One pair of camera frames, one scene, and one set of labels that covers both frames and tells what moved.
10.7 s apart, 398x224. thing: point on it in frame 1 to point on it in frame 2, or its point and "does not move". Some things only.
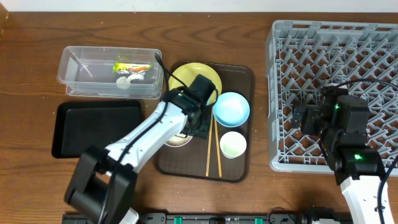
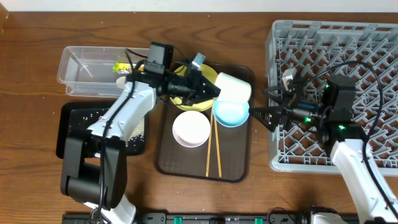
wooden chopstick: [217, 146] does not move
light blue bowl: [231, 109] does not move
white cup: [232, 144] to [232, 88]
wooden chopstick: [209, 144] does not move
